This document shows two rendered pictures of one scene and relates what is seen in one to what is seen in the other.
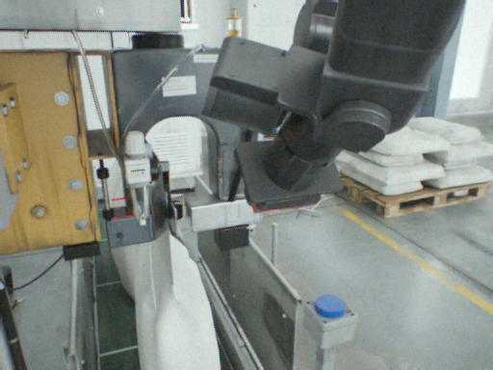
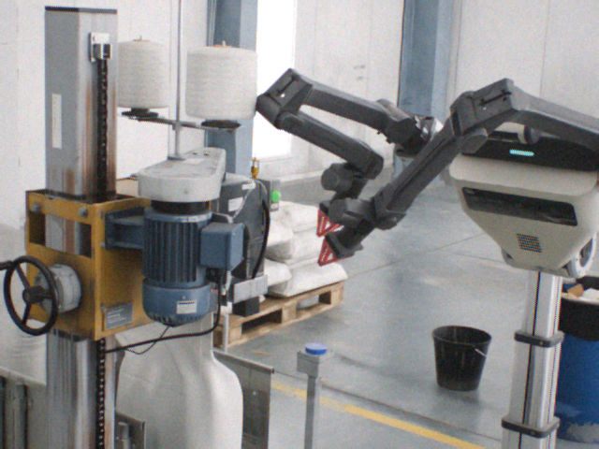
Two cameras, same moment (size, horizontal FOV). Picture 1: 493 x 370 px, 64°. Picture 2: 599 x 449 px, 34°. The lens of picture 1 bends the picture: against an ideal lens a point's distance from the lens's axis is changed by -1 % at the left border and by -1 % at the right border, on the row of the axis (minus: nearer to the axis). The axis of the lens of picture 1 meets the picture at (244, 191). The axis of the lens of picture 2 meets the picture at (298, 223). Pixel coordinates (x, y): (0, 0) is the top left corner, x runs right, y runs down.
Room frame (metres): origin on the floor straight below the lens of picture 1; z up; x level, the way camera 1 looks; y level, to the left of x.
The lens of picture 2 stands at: (-1.52, 1.35, 1.76)
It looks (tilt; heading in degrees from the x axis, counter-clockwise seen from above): 12 degrees down; 327
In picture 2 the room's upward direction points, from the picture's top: 3 degrees clockwise
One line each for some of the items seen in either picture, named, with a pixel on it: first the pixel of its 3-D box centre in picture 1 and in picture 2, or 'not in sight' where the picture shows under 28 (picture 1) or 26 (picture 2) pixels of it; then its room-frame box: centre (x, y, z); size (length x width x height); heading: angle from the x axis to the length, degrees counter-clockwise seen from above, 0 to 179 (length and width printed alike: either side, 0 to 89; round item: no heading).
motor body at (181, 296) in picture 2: not in sight; (177, 264); (0.42, 0.39, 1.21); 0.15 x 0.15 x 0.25
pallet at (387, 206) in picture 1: (405, 184); (234, 299); (3.50, -1.52, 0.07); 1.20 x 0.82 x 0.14; 113
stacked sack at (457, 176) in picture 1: (451, 173); (293, 276); (3.42, -1.89, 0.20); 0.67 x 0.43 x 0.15; 111
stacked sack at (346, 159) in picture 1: (370, 157); not in sight; (3.56, -1.17, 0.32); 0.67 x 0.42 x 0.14; 115
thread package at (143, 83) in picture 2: not in sight; (140, 74); (0.73, 0.35, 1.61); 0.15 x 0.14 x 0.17; 21
